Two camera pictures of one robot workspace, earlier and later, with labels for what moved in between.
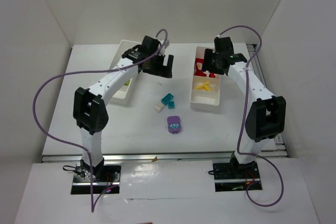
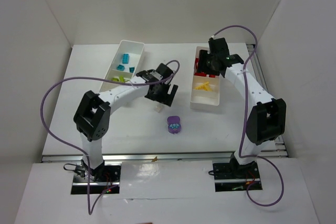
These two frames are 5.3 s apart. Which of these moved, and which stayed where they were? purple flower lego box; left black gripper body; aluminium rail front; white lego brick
Moved: left black gripper body
Stayed: purple flower lego box; white lego brick; aluminium rail front
